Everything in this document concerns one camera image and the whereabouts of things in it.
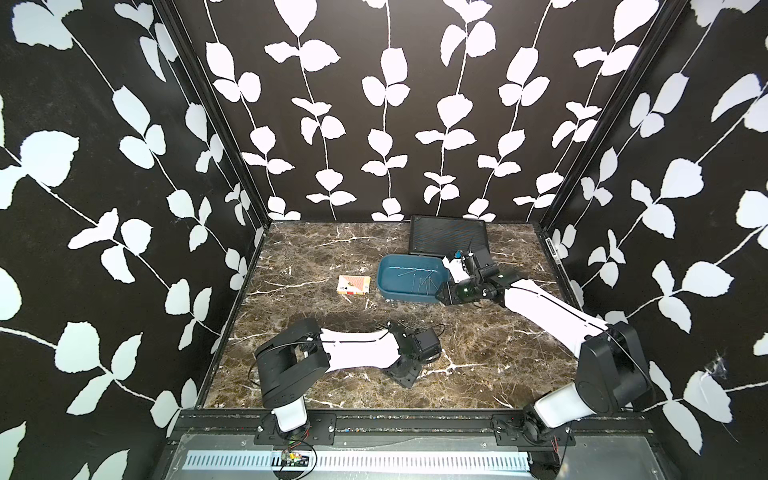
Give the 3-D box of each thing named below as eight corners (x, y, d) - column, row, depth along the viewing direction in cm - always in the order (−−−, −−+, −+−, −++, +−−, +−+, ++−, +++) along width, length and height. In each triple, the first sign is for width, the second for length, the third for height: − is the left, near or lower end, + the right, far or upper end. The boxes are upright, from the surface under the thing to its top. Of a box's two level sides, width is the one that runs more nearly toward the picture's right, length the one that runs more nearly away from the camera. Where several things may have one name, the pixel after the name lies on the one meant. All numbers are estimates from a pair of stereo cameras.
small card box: (337, 294, 102) (336, 291, 100) (339, 278, 106) (338, 275, 104) (370, 294, 102) (370, 291, 100) (371, 278, 106) (371, 275, 104)
